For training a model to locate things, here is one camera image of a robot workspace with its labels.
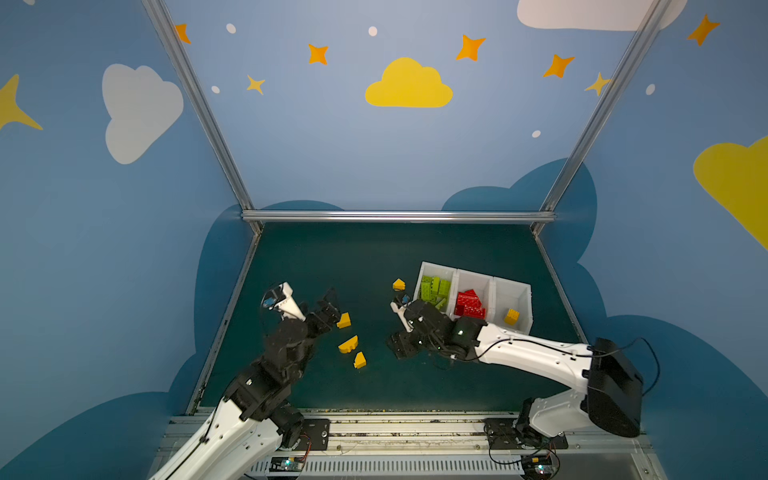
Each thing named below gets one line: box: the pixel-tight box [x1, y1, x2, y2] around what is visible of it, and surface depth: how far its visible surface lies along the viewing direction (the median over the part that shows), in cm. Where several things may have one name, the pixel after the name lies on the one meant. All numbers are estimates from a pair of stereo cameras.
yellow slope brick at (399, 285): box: [392, 278, 406, 292], surface depth 103 cm
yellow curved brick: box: [338, 335, 359, 354], surface depth 90 cm
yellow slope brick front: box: [353, 351, 367, 369], surface depth 86 cm
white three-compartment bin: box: [413, 261, 533, 334], surface depth 99 cm
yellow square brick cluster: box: [336, 312, 351, 329], surface depth 95 cm
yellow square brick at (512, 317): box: [504, 308, 520, 326], surface depth 95 cm
